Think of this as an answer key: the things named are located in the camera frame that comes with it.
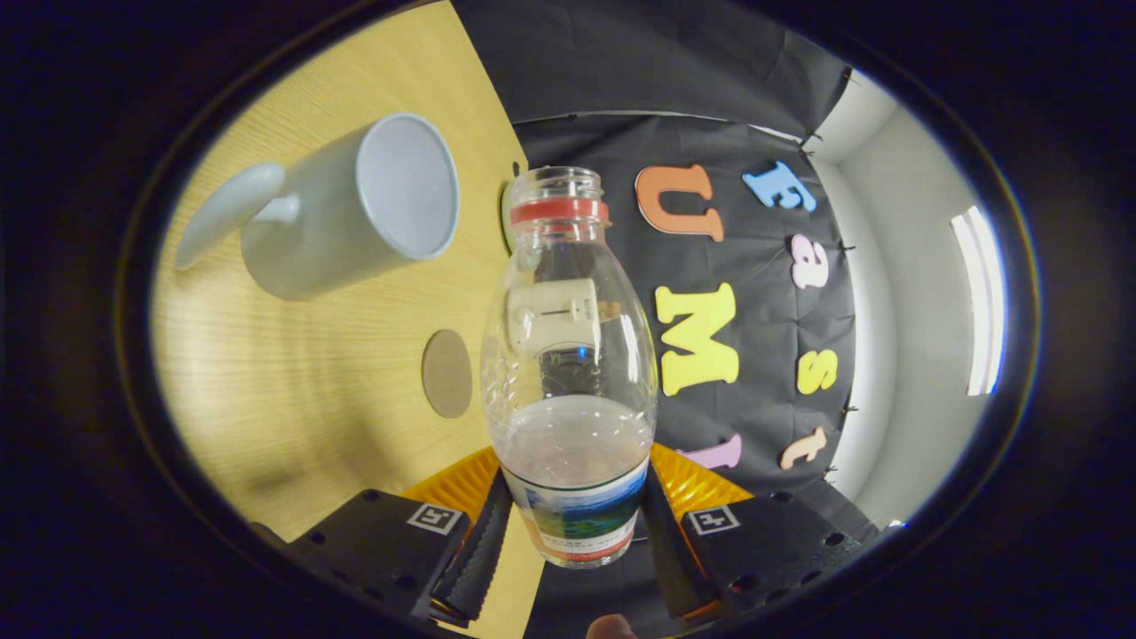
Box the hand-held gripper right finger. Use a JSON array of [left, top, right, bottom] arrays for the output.
[[639, 442, 880, 622]]

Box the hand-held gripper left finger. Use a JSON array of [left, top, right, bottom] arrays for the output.
[[253, 444, 514, 627]]

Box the clear plastic juice bottle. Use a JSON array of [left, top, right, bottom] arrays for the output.
[[480, 166, 659, 570]]

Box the round brown coaster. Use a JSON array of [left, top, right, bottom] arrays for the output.
[[421, 329, 474, 419]]

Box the light grey cup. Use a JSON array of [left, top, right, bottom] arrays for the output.
[[174, 113, 461, 302]]

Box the wooden table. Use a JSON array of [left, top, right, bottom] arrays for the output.
[[151, 0, 542, 638]]

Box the ceiling light panel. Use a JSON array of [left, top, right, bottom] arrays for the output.
[[950, 206, 1008, 396]]

